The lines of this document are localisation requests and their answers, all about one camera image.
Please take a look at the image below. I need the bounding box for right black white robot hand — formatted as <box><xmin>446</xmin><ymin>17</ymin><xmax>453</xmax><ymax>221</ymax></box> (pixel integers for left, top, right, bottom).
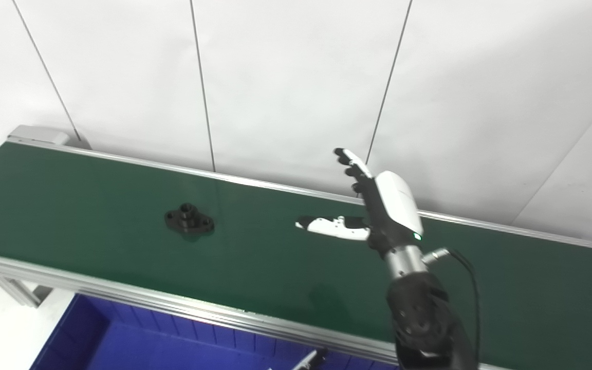
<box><xmin>295</xmin><ymin>147</ymin><xmax>425</xmax><ymax>256</ymax></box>

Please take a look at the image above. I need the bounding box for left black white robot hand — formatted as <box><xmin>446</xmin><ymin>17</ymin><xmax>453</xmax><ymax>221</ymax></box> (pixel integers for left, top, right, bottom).
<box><xmin>291</xmin><ymin>348</ymin><xmax>328</xmax><ymax>370</ymax></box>

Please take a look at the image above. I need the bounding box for black flanged machine part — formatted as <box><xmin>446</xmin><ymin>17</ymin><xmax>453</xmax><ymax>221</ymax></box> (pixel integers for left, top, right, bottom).
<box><xmin>164</xmin><ymin>203</ymin><xmax>215</xmax><ymax>236</ymax></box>

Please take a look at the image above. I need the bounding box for green conveyor belt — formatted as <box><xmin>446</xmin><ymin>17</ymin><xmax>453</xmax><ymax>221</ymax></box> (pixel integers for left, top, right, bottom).
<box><xmin>0</xmin><ymin>141</ymin><xmax>592</xmax><ymax>370</ymax></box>
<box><xmin>0</xmin><ymin>135</ymin><xmax>592</xmax><ymax>370</ymax></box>

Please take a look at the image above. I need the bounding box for aluminium conveyor support leg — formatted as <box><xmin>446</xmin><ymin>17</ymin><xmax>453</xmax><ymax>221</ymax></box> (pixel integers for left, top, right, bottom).
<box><xmin>0</xmin><ymin>266</ymin><xmax>55</xmax><ymax>309</ymax></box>

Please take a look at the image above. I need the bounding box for grey conveyor end cover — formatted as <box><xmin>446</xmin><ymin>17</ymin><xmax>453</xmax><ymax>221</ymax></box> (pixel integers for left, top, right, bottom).
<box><xmin>7</xmin><ymin>125</ymin><xmax>70</xmax><ymax>146</ymax></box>

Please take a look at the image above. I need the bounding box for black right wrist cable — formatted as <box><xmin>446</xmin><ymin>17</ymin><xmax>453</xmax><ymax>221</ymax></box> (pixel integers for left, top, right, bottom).
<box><xmin>422</xmin><ymin>247</ymin><xmax>483</xmax><ymax>370</ymax></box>

